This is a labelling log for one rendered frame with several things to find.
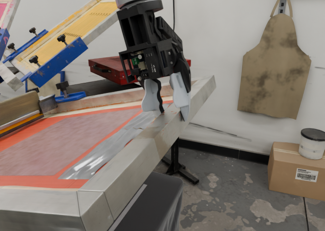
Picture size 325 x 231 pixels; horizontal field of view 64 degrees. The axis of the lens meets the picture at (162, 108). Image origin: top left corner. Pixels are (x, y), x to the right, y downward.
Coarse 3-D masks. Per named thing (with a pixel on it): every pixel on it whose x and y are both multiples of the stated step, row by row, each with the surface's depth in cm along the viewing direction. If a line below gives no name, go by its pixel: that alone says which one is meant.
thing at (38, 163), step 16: (0, 144) 73; (16, 144) 68; (32, 144) 64; (48, 144) 61; (64, 144) 58; (80, 144) 55; (96, 144) 52; (0, 160) 58; (16, 160) 55; (32, 160) 53; (48, 160) 50; (64, 160) 48; (0, 176) 49; (16, 176) 47; (32, 176) 45; (48, 176) 43
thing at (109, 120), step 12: (120, 108) 78; (132, 108) 74; (48, 120) 89; (60, 120) 84; (72, 120) 79; (84, 120) 75; (96, 120) 72; (108, 120) 68; (120, 120) 65; (12, 132) 84; (24, 132) 80; (36, 132) 76; (48, 132) 72; (60, 132) 69; (72, 132) 66; (84, 132) 63; (96, 132) 60; (108, 132) 58
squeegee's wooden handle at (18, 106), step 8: (16, 96) 85; (24, 96) 86; (32, 96) 89; (0, 104) 79; (8, 104) 81; (16, 104) 84; (24, 104) 86; (32, 104) 89; (0, 112) 79; (8, 112) 81; (16, 112) 83; (24, 112) 86; (0, 120) 78; (8, 120) 81
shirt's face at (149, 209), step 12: (156, 180) 81; (168, 180) 81; (180, 180) 81; (144, 192) 76; (156, 192) 76; (168, 192) 76; (144, 204) 71; (156, 204) 71; (132, 216) 67; (144, 216) 67; (156, 216) 67; (120, 228) 63; (132, 228) 63; (144, 228) 63
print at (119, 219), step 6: (144, 186) 78; (138, 192) 76; (132, 198) 73; (138, 198) 73; (132, 204) 71; (126, 210) 69; (120, 216) 67; (114, 222) 65; (120, 222) 65; (114, 228) 63
